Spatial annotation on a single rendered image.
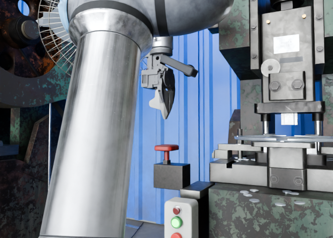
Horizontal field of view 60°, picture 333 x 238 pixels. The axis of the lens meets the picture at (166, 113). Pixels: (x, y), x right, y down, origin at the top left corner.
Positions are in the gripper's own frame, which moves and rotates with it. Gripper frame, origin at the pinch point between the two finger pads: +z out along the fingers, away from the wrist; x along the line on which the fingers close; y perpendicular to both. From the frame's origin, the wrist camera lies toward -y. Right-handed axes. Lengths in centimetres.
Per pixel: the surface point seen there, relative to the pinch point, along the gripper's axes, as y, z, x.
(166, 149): -1.4, 10.2, 3.4
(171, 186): -2.9, 20.8, 2.9
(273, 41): -29.0, -22.5, -15.1
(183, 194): -6.9, 22.3, 3.9
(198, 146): 43, 19, -134
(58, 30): 62, -40, -13
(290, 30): -33.7, -25.3, -15.2
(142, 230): 84, 85, -117
